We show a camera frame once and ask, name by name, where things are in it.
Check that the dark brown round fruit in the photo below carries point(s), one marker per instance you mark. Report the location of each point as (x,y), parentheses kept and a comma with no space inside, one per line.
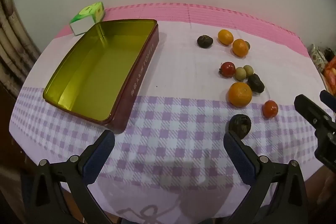
(256,83)
(240,125)
(205,41)

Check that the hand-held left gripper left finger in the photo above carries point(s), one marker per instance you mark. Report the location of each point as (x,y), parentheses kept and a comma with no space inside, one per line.
(98,158)

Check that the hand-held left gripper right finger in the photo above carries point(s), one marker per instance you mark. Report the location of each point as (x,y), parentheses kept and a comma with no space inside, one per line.
(239,158)

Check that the small green fruit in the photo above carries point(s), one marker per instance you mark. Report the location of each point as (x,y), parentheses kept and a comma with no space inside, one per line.
(248,45)

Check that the large orange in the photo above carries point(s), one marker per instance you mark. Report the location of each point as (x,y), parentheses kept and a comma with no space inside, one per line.
(240,94)

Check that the tan longan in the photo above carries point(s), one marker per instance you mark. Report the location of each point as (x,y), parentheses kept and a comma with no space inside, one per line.
(249,69)
(240,73)

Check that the pink foam mat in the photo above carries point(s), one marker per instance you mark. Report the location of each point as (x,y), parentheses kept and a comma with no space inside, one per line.
(210,12)

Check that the beige patterned curtain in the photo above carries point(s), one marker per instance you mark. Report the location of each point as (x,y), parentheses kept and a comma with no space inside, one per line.
(13,37)

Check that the small orange mandarin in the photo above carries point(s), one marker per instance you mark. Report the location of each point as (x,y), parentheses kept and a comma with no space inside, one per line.
(240,47)
(225,37)

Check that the green and white tissue box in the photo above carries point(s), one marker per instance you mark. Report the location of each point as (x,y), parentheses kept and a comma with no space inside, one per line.
(86,19)

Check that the small red tomato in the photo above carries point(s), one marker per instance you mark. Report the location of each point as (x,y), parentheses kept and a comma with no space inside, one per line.
(270,108)
(227,69)

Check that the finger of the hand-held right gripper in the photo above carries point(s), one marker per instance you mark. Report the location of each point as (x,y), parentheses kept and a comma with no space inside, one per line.
(328,98)
(307,108)

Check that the maroon and gold tin box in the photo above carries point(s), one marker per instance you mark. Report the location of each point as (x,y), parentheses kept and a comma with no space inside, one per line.
(99,69)

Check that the patterned wrapped packet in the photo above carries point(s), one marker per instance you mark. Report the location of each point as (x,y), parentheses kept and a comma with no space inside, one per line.
(318,57)

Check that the orange plastic bag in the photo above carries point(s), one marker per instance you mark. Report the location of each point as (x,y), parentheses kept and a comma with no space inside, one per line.
(331,73)

